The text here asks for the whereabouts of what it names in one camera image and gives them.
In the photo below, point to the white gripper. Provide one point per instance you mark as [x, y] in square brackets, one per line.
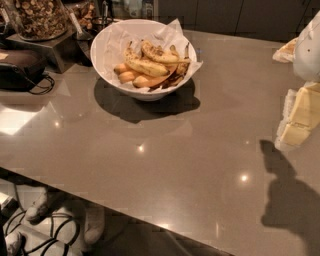
[308, 53]

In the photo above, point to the spotted yellow banana top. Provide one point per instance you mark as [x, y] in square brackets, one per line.
[158, 54]

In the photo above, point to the dark overripe banana right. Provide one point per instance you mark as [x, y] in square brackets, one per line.
[178, 75]

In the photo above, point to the orange banana front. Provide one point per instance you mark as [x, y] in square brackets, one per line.
[149, 81]

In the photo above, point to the small orange banana lower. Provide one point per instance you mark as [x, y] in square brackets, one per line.
[128, 76]

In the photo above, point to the small orange banana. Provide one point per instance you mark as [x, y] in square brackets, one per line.
[120, 68]
[128, 76]

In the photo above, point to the small orange banana left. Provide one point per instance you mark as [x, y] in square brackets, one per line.
[120, 68]

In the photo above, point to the white ceramic bowl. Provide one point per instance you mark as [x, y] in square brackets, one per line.
[108, 47]

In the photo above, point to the white paper liner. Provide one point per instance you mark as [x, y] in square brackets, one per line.
[144, 59]

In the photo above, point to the metal scoop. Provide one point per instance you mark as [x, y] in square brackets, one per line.
[81, 34]

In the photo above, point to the grey sock foot right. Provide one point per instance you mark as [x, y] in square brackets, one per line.
[94, 223]

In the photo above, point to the grey sock foot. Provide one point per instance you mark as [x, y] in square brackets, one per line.
[94, 223]
[40, 207]

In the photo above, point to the glass jar of nuts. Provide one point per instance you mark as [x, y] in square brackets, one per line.
[36, 20]

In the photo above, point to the black bag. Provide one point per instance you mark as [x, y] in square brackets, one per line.
[20, 70]

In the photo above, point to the grey sock foot left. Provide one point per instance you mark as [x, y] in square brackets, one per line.
[40, 207]

